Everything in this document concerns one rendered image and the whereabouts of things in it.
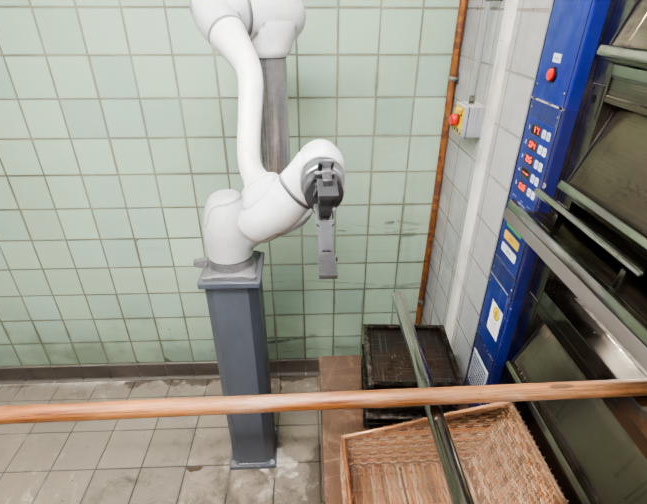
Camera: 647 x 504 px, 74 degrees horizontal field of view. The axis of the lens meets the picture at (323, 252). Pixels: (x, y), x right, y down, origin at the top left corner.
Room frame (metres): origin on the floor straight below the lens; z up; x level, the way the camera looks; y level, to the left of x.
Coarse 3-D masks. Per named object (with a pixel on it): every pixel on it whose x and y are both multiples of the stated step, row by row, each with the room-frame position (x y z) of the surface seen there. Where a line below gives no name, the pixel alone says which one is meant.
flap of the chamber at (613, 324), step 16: (512, 224) 0.81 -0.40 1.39; (544, 224) 0.79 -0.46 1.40; (592, 224) 0.83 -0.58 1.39; (528, 240) 0.74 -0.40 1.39; (576, 240) 0.73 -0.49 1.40; (608, 240) 0.75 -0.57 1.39; (544, 256) 0.67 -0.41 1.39; (592, 256) 0.67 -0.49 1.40; (608, 256) 0.68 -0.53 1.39; (640, 256) 0.69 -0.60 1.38; (560, 272) 0.62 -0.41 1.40; (608, 272) 0.61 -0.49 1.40; (576, 288) 0.57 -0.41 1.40; (640, 288) 0.57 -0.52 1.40; (592, 304) 0.53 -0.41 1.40; (640, 304) 0.52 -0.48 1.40; (608, 320) 0.49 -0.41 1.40; (624, 336) 0.45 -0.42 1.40; (640, 352) 0.42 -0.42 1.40
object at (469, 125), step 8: (456, 104) 1.50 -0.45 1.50; (464, 104) 1.46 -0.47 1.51; (480, 104) 1.46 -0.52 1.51; (456, 112) 1.49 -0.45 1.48; (464, 112) 1.42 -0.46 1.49; (472, 112) 1.42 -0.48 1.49; (480, 112) 1.42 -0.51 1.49; (464, 120) 1.42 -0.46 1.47; (472, 120) 1.42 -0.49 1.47; (480, 120) 1.42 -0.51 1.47; (456, 128) 1.46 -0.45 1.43; (464, 128) 1.42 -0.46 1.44; (472, 128) 1.42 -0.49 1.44; (480, 128) 1.42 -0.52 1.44; (464, 136) 1.42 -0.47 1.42; (472, 136) 1.42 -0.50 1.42; (480, 136) 1.42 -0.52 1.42
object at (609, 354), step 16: (544, 304) 0.85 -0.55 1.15; (560, 304) 0.81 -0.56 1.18; (576, 304) 0.81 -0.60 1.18; (560, 320) 0.78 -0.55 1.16; (576, 320) 0.75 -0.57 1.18; (592, 320) 0.75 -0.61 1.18; (576, 336) 0.72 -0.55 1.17; (592, 336) 0.70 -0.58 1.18; (608, 336) 0.70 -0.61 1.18; (592, 352) 0.66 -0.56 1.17; (608, 352) 0.65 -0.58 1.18; (592, 368) 0.64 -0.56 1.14; (608, 368) 0.61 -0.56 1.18; (624, 368) 0.61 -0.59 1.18; (624, 400) 0.55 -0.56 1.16; (640, 400) 0.53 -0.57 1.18; (640, 416) 0.51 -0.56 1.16
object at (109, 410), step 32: (512, 384) 0.54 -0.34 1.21; (544, 384) 0.54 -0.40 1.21; (576, 384) 0.54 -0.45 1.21; (608, 384) 0.54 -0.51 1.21; (640, 384) 0.54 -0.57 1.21; (0, 416) 0.48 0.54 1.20; (32, 416) 0.48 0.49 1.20; (64, 416) 0.48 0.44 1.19; (96, 416) 0.49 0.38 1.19; (128, 416) 0.49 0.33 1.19; (160, 416) 0.49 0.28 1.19
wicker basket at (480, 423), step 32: (448, 416) 0.80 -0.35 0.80; (480, 416) 0.81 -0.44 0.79; (512, 416) 0.78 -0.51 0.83; (352, 448) 0.79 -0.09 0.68; (384, 448) 0.79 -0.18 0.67; (416, 448) 0.80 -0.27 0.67; (480, 448) 0.80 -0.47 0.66; (352, 480) 0.75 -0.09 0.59; (384, 480) 0.75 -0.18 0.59; (416, 480) 0.75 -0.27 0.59; (480, 480) 0.73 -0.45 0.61; (512, 480) 0.66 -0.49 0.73; (544, 480) 0.60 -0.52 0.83
